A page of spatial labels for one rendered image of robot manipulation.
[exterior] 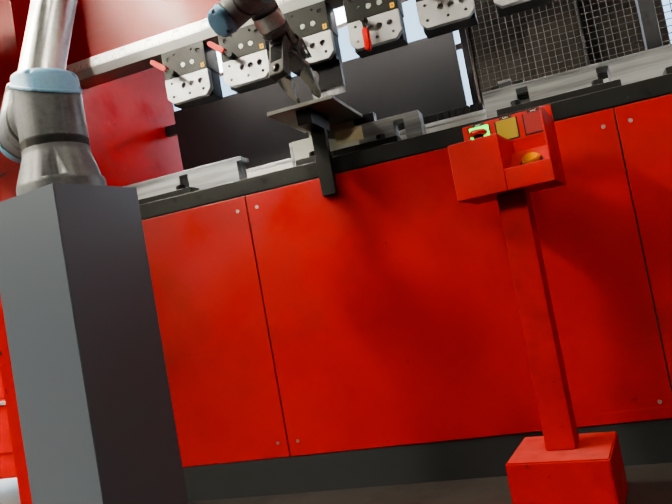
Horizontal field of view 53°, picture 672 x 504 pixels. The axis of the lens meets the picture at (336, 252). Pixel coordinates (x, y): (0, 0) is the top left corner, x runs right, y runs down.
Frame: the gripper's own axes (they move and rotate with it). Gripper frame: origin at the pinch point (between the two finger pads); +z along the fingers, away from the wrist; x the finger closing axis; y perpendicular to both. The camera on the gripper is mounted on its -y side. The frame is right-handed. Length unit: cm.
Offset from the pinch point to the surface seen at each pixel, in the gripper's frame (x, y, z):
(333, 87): -1.8, 14.0, 4.9
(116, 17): 62, 28, -35
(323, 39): -3.1, 19.5, -7.4
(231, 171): 32.7, -3.3, 12.8
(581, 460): -58, -78, 56
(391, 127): -17.0, 4.0, 17.3
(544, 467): -51, -79, 56
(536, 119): -59, -20, 13
